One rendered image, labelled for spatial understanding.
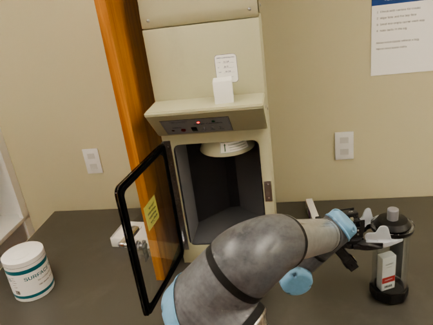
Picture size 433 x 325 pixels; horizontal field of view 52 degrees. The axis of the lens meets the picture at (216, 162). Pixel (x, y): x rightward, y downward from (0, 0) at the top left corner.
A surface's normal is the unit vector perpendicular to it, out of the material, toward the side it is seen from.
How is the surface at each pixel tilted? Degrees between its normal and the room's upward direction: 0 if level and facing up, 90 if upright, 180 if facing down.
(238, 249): 34
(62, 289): 0
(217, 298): 75
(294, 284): 96
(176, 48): 90
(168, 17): 90
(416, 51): 90
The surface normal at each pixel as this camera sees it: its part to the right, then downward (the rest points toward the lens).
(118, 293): -0.12, -0.91
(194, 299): -0.47, -0.09
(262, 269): 0.34, 0.00
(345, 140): -0.14, 0.40
